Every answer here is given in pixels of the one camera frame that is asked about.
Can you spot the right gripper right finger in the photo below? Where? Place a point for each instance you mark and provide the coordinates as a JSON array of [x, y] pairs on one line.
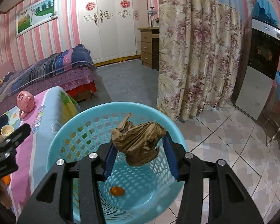
[[229, 201]]

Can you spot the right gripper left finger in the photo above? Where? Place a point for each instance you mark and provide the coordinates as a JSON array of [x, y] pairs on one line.
[[52, 201]]

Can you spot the brown paper ball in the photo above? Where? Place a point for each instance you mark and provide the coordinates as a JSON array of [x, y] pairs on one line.
[[137, 142]]

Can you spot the blue plastic trash basket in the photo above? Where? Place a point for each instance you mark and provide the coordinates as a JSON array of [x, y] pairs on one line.
[[149, 189]]

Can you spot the person's left hand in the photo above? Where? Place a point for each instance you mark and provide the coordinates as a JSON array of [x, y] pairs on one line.
[[5, 199]]

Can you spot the small orange at table edge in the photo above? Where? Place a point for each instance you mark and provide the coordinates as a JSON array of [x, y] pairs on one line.
[[6, 180]]

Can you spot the pink pig mug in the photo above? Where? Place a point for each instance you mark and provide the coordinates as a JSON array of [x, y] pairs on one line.
[[26, 103]]

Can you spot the colourful cartoon tablecloth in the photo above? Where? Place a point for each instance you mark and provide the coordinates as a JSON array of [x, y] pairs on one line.
[[54, 107]]

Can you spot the bed with plaid quilt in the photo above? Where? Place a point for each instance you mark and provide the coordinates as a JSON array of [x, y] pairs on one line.
[[44, 70]]

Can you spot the framed wedding photo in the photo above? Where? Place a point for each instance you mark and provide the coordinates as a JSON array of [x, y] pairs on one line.
[[35, 15]]

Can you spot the white wardrobe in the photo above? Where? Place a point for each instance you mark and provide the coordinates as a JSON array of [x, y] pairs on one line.
[[110, 29]]

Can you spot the wooden desk with drawers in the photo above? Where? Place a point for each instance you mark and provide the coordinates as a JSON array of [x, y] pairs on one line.
[[150, 47]]

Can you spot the floral curtain right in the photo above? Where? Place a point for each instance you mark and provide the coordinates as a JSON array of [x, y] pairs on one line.
[[200, 45]]

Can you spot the desk lamp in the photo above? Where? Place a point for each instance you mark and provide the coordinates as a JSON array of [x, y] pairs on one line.
[[151, 12]]

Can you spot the blue cloth with plant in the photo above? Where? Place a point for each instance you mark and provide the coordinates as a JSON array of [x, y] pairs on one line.
[[264, 11]]

